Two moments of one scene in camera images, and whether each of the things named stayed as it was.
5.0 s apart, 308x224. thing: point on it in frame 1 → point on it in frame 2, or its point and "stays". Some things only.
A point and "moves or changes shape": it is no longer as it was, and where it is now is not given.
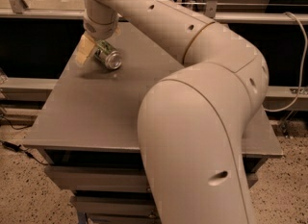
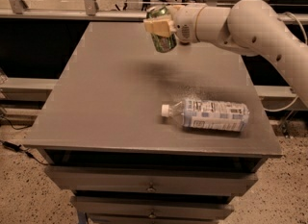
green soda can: [107, 55] moves or changes shape
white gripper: [100, 29] → [185, 22]
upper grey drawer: [104, 180] stays
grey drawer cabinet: [87, 132] stays
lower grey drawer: [115, 207] stays
